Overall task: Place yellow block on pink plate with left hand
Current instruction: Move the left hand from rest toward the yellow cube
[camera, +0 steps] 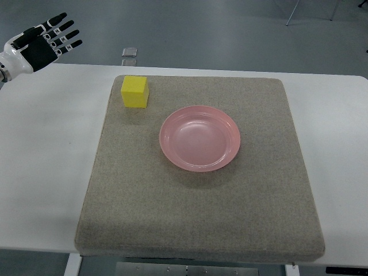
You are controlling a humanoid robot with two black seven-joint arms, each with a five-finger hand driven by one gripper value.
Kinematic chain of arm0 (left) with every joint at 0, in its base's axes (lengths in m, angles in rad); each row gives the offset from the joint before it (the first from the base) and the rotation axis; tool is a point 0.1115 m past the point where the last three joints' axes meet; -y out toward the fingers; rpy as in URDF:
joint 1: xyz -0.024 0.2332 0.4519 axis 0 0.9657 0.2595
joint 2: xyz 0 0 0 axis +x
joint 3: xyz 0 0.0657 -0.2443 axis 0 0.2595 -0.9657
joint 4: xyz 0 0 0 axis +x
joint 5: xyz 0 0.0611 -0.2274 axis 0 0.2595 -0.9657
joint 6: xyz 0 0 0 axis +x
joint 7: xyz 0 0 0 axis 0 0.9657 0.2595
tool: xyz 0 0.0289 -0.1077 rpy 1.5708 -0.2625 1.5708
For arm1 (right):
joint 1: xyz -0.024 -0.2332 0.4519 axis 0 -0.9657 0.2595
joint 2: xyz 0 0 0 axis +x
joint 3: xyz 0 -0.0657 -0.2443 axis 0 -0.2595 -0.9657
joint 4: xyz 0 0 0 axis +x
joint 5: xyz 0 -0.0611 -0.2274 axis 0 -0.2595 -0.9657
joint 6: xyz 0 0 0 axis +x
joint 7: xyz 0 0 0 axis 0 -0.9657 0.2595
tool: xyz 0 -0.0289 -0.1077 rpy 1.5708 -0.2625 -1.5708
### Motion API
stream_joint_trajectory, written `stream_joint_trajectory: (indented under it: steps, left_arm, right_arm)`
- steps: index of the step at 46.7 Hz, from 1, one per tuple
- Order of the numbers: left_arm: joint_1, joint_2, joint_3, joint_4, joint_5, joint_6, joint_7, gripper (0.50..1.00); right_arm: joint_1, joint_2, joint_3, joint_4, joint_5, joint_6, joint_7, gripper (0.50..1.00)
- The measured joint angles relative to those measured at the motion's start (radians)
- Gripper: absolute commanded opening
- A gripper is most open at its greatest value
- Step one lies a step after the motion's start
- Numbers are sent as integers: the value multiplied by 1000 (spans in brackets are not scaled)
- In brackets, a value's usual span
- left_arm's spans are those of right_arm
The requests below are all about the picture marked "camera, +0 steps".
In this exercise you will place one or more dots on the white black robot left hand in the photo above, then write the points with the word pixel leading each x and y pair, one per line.
pixel 39 46

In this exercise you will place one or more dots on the yellow cube block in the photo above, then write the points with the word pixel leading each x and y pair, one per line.
pixel 135 91

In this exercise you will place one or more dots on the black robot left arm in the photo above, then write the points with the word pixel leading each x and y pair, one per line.
pixel 5 75

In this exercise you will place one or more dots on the clear floor plate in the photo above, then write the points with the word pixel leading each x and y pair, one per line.
pixel 129 52

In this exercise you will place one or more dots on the pink plate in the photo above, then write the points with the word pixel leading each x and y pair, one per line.
pixel 199 138

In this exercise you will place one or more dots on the white table leg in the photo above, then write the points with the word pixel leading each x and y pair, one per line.
pixel 73 265

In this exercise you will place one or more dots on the beige felt mat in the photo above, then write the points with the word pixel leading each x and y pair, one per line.
pixel 258 208

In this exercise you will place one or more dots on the metal stand legs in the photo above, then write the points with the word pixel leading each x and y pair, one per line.
pixel 321 10

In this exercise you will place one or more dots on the grey metal base plate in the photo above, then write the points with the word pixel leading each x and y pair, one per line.
pixel 133 269

